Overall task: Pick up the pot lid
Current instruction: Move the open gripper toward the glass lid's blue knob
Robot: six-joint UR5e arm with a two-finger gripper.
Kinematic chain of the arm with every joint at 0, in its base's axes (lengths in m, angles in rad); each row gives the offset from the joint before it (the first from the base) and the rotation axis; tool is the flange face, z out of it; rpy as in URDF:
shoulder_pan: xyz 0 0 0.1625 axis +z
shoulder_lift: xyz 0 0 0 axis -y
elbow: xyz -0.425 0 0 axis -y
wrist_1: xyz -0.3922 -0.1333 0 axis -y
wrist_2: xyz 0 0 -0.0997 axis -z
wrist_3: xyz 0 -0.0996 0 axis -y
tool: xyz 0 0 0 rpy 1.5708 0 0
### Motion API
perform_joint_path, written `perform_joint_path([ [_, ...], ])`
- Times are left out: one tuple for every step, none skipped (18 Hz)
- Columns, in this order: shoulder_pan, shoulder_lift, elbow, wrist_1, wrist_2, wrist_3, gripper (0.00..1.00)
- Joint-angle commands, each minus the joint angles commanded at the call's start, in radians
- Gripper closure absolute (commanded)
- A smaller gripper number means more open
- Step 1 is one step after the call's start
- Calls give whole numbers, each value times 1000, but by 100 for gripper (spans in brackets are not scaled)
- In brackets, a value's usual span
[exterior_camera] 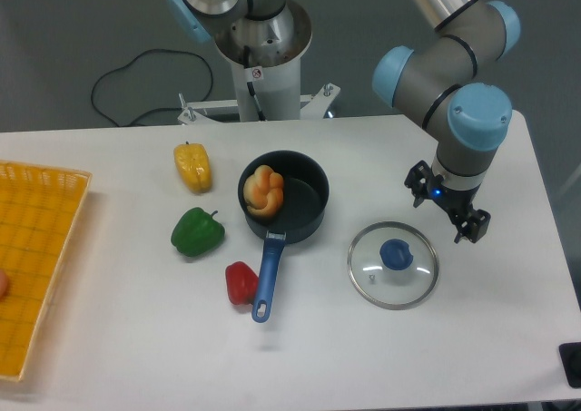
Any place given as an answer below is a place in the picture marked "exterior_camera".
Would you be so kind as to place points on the yellow wicker basket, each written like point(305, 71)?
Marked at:
point(39, 208)

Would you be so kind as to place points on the glass pot lid blue knob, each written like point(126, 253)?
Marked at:
point(393, 265)

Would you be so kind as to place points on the braided bread roll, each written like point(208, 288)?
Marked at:
point(263, 193)

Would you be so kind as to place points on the red bell pepper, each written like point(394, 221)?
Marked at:
point(241, 283)

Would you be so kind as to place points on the green bell pepper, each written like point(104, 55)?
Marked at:
point(197, 232)

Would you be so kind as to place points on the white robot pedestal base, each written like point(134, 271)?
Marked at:
point(264, 56)

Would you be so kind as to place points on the yellow bell pepper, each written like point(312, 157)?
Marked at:
point(193, 165)

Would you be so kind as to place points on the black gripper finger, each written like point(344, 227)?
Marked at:
point(471, 225)
point(417, 181)

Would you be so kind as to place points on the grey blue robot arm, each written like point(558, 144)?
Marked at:
point(436, 89)

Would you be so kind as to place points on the black object table corner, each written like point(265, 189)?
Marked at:
point(570, 358)

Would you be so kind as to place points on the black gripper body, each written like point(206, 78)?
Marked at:
point(456, 203)

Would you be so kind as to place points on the dark blue saucepan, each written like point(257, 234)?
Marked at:
point(306, 194)

